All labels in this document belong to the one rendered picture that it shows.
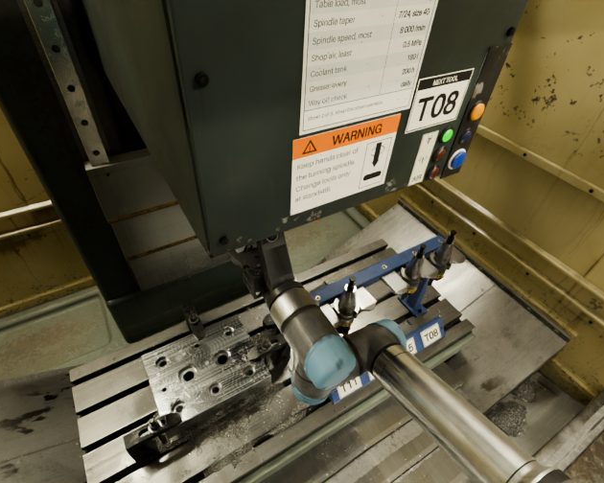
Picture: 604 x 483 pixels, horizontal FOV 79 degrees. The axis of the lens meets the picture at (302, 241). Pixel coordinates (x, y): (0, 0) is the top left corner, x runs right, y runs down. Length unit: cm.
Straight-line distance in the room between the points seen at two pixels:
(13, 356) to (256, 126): 162
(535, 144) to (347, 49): 107
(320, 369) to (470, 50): 46
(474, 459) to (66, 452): 121
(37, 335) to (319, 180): 158
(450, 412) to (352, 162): 37
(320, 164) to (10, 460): 129
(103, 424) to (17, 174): 85
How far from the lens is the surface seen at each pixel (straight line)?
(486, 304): 162
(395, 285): 99
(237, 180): 40
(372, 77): 44
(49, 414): 155
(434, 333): 129
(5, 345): 192
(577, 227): 142
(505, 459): 56
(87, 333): 179
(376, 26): 42
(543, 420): 165
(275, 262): 61
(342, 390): 112
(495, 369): 155
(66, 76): 99
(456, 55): 53
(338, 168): 47
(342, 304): 88
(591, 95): 132
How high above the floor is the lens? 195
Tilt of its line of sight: 44 degrees down
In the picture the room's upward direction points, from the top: 4 degrees clockwise
